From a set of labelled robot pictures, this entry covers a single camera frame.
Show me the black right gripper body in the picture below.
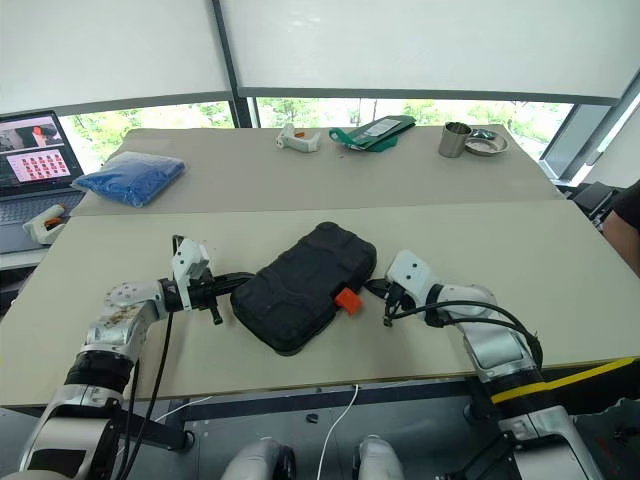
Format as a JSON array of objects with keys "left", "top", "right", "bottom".
[{"left": 381, "top": 281, "right": 417, "bottom": 329}]

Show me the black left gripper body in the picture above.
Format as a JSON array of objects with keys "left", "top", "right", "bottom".
[{"left": 186, "top": 277, "right": 225, "bottom": 327}]

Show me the black plastic tool case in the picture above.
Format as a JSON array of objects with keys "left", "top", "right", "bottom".
[{"left": 229, "top": 221, "right": 379, "bottom": 358}]

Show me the blue plastic bag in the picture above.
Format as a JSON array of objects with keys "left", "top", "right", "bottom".
[{"left": 71, "top": 150, "right": 188, "bottom": 209}]

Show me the white handheld device on table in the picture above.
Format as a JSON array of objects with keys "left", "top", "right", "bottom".
[{"left": 273, "top": 122, "right": 322, "bottom": 154}]

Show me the green flat pouch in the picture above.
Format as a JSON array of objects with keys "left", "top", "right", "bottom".
[{"left": 328, "top": 114, "right": 418, "bottom": 152}]

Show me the metal cup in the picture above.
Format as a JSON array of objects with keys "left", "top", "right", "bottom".
[{"left": 438, "top": 121, "right": 473, "bottom": 160}]

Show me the grey rounded robot knee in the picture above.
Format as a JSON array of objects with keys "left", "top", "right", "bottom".
[
  {"left": 353, "top": 434, "right": 406, "bottom": 480},
  {"left": 221, "top": 436, "right": 297, "bottom": 480}
]

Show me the round metal dish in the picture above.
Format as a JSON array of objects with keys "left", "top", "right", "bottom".
[{"left": 464, "top": 133, "right": 510, "bottom": 158}]

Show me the white glue gun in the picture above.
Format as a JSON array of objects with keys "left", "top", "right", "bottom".
[{"left": 22, "top": 203, "right": 67, "bottom": 246}]

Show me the open laptop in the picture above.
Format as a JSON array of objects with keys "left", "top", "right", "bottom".
[{"left": 0, "top": 110, "right": 87, "bottom": 254}]

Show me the black office chair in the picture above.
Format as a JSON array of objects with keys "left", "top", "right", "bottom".
[{"left": 568, "top": 181, "right": 626, "bottom": 222}]

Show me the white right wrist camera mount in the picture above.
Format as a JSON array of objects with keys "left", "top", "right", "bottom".
[{"left": 383, "top": 249, "right": 442, "bottom": 312}]

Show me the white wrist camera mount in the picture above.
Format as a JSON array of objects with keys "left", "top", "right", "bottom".
[
  {"left": 170, "top": 236, "right": 213, "bottom": 312},
  {"left": 383, "top": 249, "right": 442, "bottom": 312}
]

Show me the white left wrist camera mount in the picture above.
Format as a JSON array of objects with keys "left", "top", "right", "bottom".
[{"left": 170, "top": 236, "right": 213, "bottom": 312}]

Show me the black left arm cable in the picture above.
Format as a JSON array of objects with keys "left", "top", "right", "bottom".
[{"left": 118, "top": 308, "right": 176, "bottom": 480}]

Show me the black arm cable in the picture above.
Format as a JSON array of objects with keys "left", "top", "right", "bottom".
[
  {"left": 393, "top": 299, "right": 545, "bottom": 362},
  {"left": 118, "top": 308, "right": 176, "bottom": 480}
]

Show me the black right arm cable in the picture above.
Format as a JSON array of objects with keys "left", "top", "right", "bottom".
[{"left": 393, "top": 299, "right": 545, "bottom": 362}]

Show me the thin white cable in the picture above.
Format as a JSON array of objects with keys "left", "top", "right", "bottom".
[{"left": 151, "top": 395, "right": 214, "bottom": 424}]

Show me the black table frame brace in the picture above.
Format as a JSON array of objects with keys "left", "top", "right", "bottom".
[{"left": 106, "top": 403, "right": 197, "bottom": 452}]

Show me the thick white cable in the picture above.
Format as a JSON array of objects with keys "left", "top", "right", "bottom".
[{"left": 316, "top": 383, "right": 361, "bottom": 480}]

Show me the yellow strap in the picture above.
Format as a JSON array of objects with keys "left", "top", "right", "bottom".
[{"left": 489, "top": 356, "right": 637, "bottom": 406}]

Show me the grey window frame post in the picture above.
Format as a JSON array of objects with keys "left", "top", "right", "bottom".
[{"left": 211, "top": 0, "right": 259, "bottom": 129}]

